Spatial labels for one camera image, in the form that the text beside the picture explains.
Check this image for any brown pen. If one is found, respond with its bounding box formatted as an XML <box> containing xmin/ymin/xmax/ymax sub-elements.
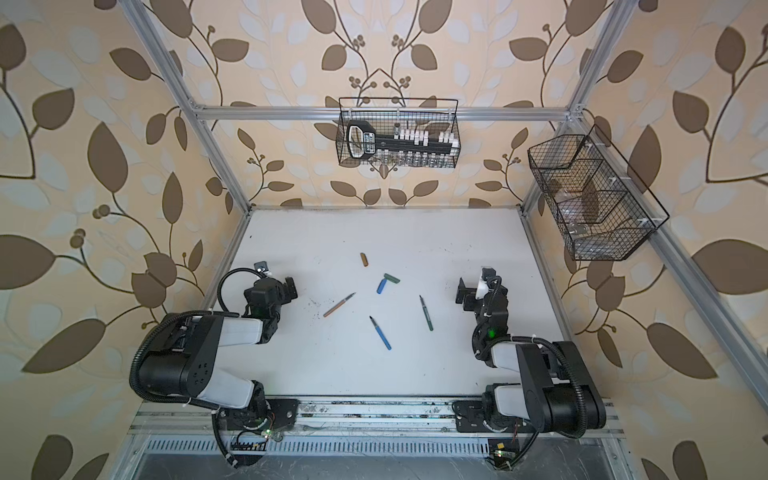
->
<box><xmin>323</xmin><ymin>292</ymin><xmax>356</xmax><ymax>318</ymax></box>

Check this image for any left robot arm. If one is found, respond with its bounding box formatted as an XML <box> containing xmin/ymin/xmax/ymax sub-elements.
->
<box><xmin>129</xmin><ymin>262</ymin><xmax>299</xmax><ymax>468</ymax></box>

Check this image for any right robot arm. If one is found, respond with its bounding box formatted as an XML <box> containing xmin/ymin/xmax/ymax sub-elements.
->
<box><xmin>452</xmin><ymin>268</ymin><xmax>607</xmax><ymax>471</ymax></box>

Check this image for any green pen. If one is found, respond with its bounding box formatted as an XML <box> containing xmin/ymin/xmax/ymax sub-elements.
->
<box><xmin>419</xmin><ymin>295</ymin><xmax>434</xmax><ymax>332</ymax></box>

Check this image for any green pen cap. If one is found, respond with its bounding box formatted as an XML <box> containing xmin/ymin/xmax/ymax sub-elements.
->
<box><xmin>384</xmin><ymin>273</ymin><xmax>401</xmax><ymax>284</ymax></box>

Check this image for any blue pen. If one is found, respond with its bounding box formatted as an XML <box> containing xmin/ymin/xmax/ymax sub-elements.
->
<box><xmin>369</xmin><ymin>316</ymin><xmax>392</xmax><ymax>351</ymax></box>

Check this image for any black tool in basket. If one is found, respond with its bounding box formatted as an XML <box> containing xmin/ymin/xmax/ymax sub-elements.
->
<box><xmin>336</xmin><ymin>120</ymin><xmax>461</xmax><ymax>160</ymax></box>

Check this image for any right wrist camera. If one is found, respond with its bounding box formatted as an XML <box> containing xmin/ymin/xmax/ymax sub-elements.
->
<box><xmin>475</xmin><ymin>267</ymin><xmax>501</xmax><ymax>299</ymax></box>

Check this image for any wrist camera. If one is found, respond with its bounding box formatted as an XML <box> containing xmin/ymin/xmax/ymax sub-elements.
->
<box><xmin>253</xmin><ymin>261</ymin><xmax>271</xmax><ymax>278</ymax></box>
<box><xmin>475</xmin><ymin>267</ymin><xmax>501</xmax><ymax>299</ymax></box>

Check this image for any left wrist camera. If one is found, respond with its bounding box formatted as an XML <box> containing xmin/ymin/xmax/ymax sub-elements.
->
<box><xmin>253</xmin><ymin>261</ymin><xmax>271</xmax><ymax>278</ymax></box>

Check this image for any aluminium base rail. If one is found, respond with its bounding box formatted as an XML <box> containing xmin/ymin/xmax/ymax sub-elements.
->
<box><xmin>128</xmin><ymin>396</ymin><xmax>626</xmax><ymax>458</ymax></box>

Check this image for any right wire basket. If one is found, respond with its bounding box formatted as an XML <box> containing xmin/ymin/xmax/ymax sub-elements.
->
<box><xmin>527</xmin><ymin>125</ymin><xmax>670</xmax><ymax>261</ymax></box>

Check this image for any wire basket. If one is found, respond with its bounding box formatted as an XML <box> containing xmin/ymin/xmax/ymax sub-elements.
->
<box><xmin>335</xmin><ymin>95</ymin><xmax>462</xmax><ymax>169</ymax></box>
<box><xmin>527</xmin><ymin>125</ymin><xmax>670</xmax><ymax>261</ymax></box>

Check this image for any back wire basket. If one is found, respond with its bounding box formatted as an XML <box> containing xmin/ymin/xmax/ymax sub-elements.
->
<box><xmin>335</xmin><ymin>95</ymin><xmax>462</xmax><ymax>169</ymax></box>

